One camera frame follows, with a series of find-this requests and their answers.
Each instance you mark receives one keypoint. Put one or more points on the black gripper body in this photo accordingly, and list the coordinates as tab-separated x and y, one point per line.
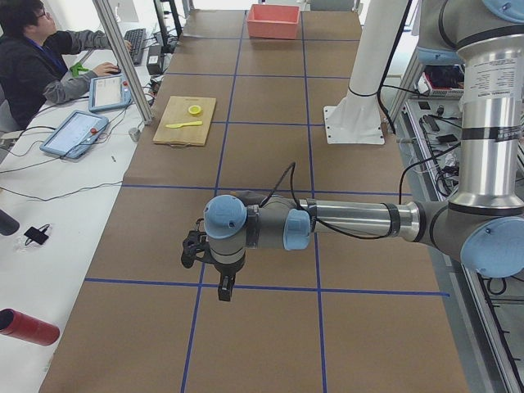
224	271

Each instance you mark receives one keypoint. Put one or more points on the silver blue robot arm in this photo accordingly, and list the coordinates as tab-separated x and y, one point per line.
480	225

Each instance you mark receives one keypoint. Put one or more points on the yellow plastic knife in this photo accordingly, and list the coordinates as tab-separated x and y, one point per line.
184	124

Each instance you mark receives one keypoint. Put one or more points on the bamboo cutting board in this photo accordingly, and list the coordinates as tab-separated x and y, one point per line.
176	112

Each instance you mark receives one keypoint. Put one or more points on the near blue teach pendant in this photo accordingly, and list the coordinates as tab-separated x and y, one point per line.
75	135

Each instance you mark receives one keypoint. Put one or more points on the blue teach pendant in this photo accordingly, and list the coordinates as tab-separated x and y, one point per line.
109	93
75	135

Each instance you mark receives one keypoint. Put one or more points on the far blue teach pendant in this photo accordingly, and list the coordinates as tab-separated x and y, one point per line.
109	93

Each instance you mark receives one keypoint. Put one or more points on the red bottle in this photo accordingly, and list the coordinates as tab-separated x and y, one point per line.
27	328

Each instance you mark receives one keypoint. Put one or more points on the black keyboard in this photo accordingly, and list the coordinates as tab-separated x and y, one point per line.
136	38

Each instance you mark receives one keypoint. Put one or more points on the pink plastic bin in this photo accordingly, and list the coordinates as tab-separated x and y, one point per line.
273	21

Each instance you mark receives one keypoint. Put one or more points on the seated person dark jacket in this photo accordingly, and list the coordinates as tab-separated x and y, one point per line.
32	65

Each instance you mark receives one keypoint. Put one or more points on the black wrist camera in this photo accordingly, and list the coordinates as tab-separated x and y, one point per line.
225	287

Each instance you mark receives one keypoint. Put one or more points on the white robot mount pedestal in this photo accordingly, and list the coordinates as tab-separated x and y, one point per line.
356	119

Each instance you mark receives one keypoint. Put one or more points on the aluminium frame post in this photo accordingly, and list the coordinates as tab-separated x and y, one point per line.
123	57

